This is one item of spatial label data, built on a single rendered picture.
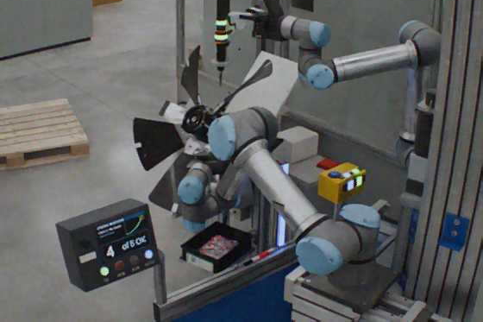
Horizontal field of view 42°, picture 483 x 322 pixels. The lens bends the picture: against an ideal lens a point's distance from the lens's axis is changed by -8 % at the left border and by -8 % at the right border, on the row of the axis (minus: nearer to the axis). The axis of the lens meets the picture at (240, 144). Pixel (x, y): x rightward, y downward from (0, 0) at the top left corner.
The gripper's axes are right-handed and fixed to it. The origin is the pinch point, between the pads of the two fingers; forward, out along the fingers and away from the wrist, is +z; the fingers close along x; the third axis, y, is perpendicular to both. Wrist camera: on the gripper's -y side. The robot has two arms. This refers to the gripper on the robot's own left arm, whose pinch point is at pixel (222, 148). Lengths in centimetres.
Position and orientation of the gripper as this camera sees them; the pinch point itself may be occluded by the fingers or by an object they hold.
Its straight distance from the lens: 240.2
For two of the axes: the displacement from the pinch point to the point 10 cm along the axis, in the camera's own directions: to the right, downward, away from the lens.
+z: 2.3, -3.9, 8.9
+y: -9.7, -0.1, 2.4
